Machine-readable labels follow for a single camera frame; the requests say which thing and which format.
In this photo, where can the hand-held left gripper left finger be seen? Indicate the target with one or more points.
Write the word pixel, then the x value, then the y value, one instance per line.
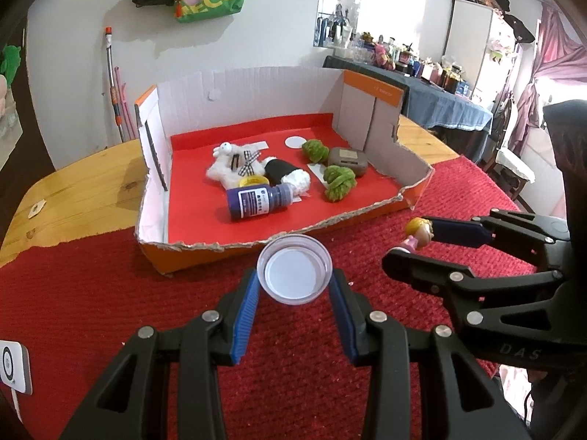
pixel 243 318

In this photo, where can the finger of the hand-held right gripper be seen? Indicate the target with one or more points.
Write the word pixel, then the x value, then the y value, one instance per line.
pixel 412 263
pixel 458 231

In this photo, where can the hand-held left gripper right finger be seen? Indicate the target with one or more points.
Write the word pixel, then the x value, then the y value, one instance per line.
pixel 344 316

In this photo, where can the small blonde doll figure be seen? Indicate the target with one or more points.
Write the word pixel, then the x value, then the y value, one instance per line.
pixel 419 229

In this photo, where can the green plush ball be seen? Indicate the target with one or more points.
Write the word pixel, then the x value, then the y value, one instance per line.
pixel 339 183
pixel 316 150

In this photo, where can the purple paint bottle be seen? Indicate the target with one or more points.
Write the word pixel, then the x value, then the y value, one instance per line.
pixel 257 201

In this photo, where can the grey plastic case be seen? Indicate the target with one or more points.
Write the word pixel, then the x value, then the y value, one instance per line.
pixel 348 160

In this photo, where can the yellow plastic lid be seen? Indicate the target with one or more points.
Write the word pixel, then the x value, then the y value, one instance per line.
pixel 254 181

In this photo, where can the black white plush roll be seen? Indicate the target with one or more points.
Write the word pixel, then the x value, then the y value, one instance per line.
pixel 282 169

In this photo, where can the white plush toy striped bow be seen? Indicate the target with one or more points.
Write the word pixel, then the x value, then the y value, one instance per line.
pixel 224 165

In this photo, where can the orange cardboard box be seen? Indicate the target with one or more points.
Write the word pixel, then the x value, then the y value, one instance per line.
pixel 197 156

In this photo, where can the pink floral cloth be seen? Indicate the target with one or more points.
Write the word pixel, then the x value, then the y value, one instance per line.
pixel 513 389

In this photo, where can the chair with white cushion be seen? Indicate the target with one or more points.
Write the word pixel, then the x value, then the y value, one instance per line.
pixel 516 165

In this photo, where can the side table blue cloth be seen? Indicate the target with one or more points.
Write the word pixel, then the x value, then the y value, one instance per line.
pixel 435 110

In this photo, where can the red knitted mat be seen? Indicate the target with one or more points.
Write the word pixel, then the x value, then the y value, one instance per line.
pixel 91 293

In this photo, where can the row of bottles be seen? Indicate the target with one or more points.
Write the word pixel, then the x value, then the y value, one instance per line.
pixel 412 66

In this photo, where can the white refrigerator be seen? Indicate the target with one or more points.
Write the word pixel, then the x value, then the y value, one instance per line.
pixel 472 46

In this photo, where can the pink curtain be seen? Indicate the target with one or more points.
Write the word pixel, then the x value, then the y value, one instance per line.
pixel 550 55

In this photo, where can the small cardboard scrap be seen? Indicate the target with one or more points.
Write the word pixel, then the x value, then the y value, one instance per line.
pixel 37 208

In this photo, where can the white square device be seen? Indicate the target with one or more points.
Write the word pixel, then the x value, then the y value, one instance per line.
pixel 13 366

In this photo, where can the pink stick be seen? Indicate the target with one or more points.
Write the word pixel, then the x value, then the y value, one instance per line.
pixel 124 105

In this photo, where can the dark brown door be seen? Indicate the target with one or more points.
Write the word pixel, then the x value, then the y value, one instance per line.
pixel 34 114

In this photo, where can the brown paper bag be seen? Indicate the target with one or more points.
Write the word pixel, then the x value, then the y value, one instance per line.
pixel 10 133

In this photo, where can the green plush toy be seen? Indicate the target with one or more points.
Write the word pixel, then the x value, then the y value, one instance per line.
pixel 10 64

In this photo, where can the wall mirror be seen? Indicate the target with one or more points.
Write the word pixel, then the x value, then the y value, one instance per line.
pixel 339 0

